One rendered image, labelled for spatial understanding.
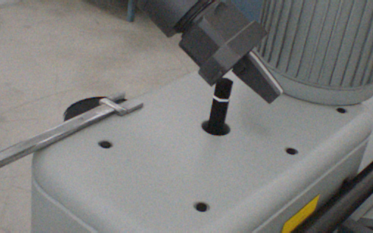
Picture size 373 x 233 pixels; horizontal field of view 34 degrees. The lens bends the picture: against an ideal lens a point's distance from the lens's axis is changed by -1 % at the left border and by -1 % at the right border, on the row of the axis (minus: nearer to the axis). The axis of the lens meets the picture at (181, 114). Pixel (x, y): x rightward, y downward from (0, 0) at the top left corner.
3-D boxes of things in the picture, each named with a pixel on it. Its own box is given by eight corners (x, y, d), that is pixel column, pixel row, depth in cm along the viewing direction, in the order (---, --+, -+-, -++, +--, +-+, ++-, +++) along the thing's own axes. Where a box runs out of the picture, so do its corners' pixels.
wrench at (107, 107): (-16, 183, 62) (-16, 177, 62) (-38, 166, 64) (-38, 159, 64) (142, 107, 80) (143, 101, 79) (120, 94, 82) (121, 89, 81)
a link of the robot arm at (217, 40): (234, 67, 80) (171, 1, 81) (283, 19, 75) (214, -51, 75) (192, 105, 70) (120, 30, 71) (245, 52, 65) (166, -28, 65)
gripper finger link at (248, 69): (268, 105, 73) (231, 67, 73) (286, 89, 71) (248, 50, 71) (263, 110, 72) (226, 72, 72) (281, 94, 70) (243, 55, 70)
